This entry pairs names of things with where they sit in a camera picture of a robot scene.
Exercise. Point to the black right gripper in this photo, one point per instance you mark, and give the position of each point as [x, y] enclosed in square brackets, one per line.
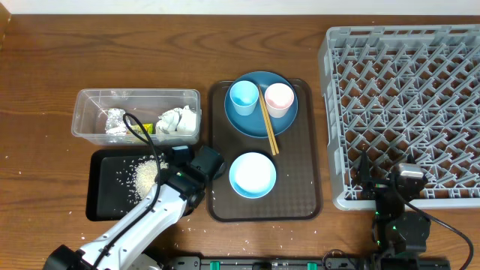
[377, 186]

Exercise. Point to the white napkin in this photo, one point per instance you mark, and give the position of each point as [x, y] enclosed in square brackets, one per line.
[179, 121]

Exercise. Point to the light blue rice bowl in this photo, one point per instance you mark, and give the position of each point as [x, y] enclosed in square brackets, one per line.
[252, 175]

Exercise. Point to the silver yellow snack wrapper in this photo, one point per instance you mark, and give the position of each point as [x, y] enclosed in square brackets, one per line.
[114, 122]

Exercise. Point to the light blue cup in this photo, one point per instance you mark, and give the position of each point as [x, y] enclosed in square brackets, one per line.
[244, 96]

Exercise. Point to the pink cup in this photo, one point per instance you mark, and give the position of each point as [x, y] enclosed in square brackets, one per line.
[279, 98]

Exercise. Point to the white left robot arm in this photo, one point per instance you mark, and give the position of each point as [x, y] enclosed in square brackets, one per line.
[176, 193]

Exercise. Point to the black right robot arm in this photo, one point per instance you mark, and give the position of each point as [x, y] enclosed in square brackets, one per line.
[401, 235]

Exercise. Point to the black waste tray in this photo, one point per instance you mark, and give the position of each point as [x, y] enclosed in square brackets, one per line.
[106, 200]

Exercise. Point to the grey dishwasher rack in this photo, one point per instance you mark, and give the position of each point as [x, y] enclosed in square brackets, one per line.
[396, 91]

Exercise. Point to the clear plastic waste bin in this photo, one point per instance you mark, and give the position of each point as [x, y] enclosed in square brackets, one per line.
[92, 107]

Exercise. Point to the spilled rice pile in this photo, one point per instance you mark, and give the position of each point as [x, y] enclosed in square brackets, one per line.
[138, 176]

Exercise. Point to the dark blue plate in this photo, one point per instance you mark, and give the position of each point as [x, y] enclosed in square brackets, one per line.
[253, 125]

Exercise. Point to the wooden chopstick right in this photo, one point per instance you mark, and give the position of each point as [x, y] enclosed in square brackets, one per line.
[270, 127]

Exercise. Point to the brown serving tray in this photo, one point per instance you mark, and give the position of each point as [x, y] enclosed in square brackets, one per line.
[296, 194]

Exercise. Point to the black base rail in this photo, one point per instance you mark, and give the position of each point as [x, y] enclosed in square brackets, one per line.
[329, 263]

